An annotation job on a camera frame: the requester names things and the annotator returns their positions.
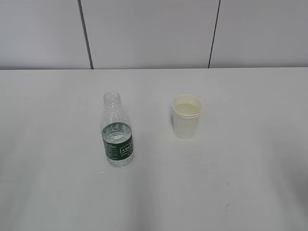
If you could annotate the white paper cup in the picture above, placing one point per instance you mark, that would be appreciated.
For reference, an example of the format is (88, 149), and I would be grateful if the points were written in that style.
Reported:
(186, 111)

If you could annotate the clear water bottle green label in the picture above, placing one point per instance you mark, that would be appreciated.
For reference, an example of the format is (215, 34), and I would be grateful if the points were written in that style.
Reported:
(116, 131)

